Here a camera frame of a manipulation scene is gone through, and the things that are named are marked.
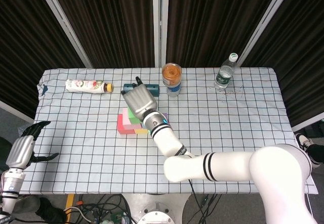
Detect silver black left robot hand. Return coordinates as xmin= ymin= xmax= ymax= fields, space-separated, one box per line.
xmin=5 ymin=120 xmax=60 ymax=170

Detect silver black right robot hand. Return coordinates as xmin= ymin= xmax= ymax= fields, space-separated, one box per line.
xmin=120 ymin=76 xmax=158 ymax=122

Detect green foam cube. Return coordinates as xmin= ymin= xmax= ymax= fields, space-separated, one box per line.
xmin=127 ymin=107 xmax=142 ymax=123

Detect pink foam cube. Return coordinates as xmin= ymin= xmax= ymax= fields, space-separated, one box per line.
xmin=122 ymin=108 xmax=143 ymax=130

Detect red foam cube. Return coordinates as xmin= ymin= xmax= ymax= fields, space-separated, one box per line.
xmin=116 ymin=114 xmax=136 ymax=135

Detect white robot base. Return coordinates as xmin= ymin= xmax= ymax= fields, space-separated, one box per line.
xmin=121 ymin=193 xmax=190 ymax=224

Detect teal half-round block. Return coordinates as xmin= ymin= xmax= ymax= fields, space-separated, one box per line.
xmin=123 ymin=83 xmax=160 ymax=98

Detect clear jar of rubber bands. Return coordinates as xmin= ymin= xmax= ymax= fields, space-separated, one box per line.
xmin=161 ymin=62 xmax=183 ymax=87

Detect white yellow-capped drink bottle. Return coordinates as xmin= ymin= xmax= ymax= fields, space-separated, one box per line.
xmin=65 ymin=79 xmax=113 ymax=94

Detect white black-checked tablecloth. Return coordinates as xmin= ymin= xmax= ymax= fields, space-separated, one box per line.
xmin=19 ymin=67 xmax=319 ymax=195

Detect dark pleated partition panel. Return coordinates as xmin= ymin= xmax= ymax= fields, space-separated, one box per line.
xmin=49 ymin=0 xmax=155 ymax=68
xmin=0 ymin=0 xmax=86 ymax=118
xmin=242 ymin=0 xmax=324 ymax=127
xmin=166 ymin=0 xmax=281 ymax=68

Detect clear green-label water bottle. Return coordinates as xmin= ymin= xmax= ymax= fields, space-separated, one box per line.
xmin=214 ymin=53 xmax=239 ymax=91

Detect white black sneaker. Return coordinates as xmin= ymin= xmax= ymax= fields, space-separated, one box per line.
xmin=295 ymin=132 xmax=324 ymax=169

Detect white partition frame post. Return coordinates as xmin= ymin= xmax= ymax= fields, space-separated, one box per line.
xmin=236 ymin=0 xmax=297 ymax=68
xmin=151 ymin=0 xmax=170 ymax=68
xmin=34 ymin=0 xmax=93 ymax=68

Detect white floor cable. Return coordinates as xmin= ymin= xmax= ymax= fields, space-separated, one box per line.
xmin=63 ymin=206 xmax=89 ymax=224

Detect black floor cable tangle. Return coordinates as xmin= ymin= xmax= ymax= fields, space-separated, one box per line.
xmin=75 ymin=193 xmax=135 ymax=224

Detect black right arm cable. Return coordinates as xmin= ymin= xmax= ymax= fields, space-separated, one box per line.
xmin=187 ymin=178 xmax=210 ymax=224

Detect black cables with green plug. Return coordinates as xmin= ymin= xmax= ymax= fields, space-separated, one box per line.
xmin=197 ymin=193 xmax=223 ymax=224

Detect white partition base rail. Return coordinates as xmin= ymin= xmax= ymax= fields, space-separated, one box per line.
xmin=291 ymin=119 xmax=324 ymax=132

